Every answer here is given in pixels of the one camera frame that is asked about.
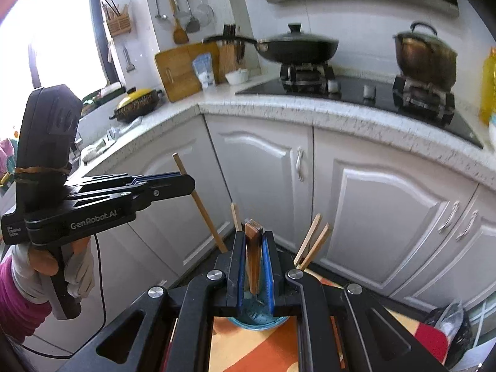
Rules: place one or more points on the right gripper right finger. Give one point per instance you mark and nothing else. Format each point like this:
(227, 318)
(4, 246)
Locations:
(279, 292)

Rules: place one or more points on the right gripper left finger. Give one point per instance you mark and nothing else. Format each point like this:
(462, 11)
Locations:
(229, 294)

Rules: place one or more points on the dark brown chopstick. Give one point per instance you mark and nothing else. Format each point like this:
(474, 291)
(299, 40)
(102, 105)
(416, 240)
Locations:
(253, 233)

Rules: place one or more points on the wooden handled metal fork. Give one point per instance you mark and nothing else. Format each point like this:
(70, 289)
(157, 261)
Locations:
(320, 241)

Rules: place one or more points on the light wooden chopstick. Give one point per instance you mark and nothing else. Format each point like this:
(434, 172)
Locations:
(236, 217)

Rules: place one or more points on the white kitchen cabinets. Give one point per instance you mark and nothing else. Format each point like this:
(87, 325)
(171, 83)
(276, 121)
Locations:
(402, 226)

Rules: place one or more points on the left white gloved hand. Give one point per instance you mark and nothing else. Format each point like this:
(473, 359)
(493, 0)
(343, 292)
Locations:
(29, 263)

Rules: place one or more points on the floral utensil holder teal rim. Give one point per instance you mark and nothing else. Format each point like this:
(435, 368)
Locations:
(255, 315)

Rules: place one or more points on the red orange yellow cloth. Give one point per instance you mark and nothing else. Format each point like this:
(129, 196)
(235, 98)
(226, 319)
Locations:
(334, 328)

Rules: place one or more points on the yellow lidded black casserole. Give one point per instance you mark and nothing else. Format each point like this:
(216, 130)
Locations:
(138, 103)

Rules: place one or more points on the wooden cutting board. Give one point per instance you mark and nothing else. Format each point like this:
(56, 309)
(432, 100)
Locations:
(175, 67)

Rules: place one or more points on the black gas stove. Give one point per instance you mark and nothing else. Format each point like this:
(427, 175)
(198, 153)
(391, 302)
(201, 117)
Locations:
(403, 96)

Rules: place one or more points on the small white bowl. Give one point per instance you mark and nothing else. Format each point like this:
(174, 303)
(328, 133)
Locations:
(237, 77)

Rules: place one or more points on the white salt bag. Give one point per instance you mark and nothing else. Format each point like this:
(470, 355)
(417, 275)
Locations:
(203, 68)

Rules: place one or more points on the wooden spatula hanging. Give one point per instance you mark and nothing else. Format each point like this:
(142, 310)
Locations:
(179, 35)

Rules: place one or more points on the hanging metal ladle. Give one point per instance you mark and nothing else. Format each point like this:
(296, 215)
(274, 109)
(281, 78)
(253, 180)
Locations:
(159, 14)

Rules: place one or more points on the wooden knife block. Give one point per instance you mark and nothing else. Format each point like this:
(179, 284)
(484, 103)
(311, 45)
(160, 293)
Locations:
(229, 58)

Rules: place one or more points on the black wok with lid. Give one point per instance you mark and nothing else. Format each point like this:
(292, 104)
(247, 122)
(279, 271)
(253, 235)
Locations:
(292, 48)

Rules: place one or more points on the hanging metal skimmer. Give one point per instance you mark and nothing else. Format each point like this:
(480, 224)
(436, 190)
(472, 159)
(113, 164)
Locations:
(206, 14)

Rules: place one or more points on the bronze stock pot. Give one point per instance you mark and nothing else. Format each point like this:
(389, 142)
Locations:
(421, 55)

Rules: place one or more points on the yellow oil bottle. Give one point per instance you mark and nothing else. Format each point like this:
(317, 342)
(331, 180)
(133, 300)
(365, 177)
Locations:
(487, 106)

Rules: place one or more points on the wall chopstick basket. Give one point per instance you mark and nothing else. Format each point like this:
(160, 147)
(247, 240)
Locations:
(117, 19)

